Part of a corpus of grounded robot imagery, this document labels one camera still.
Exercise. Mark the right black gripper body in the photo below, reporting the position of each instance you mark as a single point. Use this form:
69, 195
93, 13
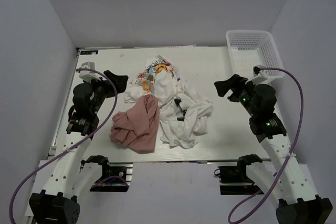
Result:
244, 95

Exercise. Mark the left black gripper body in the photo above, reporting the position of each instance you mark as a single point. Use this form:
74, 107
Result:
102, 91

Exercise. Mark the white colourful print t shirt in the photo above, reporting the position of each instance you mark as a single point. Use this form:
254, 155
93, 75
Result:
159, 78

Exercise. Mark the pink t shirt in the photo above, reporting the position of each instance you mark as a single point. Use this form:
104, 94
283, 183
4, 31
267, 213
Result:
137, 127

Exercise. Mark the white t shirt black print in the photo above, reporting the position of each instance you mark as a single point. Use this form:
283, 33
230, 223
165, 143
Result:
184, 117

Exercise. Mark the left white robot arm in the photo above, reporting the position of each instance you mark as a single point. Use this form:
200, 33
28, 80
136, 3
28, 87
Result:
58, 201

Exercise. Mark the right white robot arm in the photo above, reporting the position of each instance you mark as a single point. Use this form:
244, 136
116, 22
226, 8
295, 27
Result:
294, 199

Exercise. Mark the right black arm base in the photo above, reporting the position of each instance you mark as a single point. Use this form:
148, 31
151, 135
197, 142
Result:
233, 183

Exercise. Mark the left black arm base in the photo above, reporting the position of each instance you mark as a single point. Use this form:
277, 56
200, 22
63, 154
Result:
116, 180

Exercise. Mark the white plastic basket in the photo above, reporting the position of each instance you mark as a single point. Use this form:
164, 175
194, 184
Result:
249, 48

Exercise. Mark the blue label sticker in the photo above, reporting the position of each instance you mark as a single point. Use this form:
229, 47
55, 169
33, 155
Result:
89, 52

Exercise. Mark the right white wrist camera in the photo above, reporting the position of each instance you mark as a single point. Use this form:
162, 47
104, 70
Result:
260, 76

